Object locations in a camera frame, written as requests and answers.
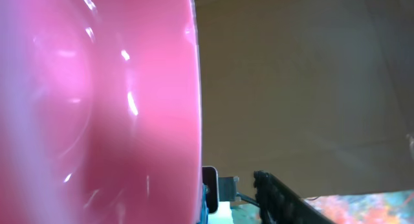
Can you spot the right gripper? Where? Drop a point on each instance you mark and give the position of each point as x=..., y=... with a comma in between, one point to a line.
x=228, y=188

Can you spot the pink scoop blue handle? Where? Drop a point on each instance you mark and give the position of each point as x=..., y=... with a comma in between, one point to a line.
x=100, y=112

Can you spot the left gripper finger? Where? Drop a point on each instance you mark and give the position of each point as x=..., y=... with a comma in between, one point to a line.
x=279, y=204

